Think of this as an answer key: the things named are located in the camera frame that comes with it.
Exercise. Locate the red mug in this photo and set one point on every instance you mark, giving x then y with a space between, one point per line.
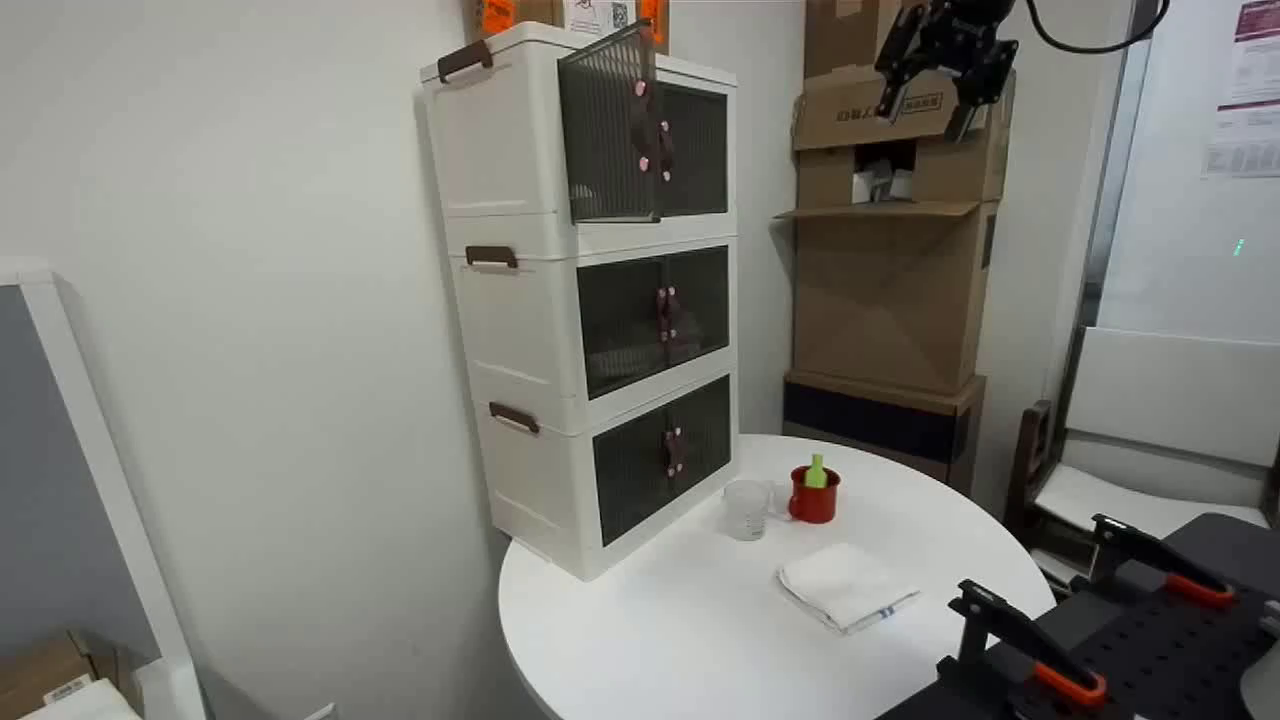
815 498

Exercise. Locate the medium cardboard box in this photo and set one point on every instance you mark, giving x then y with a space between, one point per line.
953 169

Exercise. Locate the white flat panel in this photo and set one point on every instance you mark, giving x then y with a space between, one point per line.
1172 395

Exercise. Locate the white three-tier storage cabinet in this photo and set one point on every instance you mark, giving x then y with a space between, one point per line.
505 135

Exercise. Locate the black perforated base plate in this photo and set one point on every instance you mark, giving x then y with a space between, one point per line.
1172 652

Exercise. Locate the white poster with magenta header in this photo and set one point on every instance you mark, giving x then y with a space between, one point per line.
1246 92

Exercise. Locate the grey partition with white frame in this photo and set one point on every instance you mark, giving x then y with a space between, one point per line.
53 452

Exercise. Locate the green plastic item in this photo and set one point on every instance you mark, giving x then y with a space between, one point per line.
816 468

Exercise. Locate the grey ribbed metal panel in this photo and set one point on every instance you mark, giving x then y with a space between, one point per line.
606 135

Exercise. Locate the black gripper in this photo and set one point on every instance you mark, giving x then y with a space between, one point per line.
969 28

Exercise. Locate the small cardboard box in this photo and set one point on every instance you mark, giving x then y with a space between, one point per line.
840 34

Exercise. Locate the dark wooden chair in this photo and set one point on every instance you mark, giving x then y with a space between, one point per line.
1028 466

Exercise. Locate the open flat cardboard box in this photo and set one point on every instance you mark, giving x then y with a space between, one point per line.
40 666

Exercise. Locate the cardboard box with white label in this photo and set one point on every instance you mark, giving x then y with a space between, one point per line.
547 15

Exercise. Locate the white papers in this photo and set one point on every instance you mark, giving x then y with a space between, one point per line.
87 700

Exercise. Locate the white folded cloth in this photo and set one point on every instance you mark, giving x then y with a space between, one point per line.
846 586

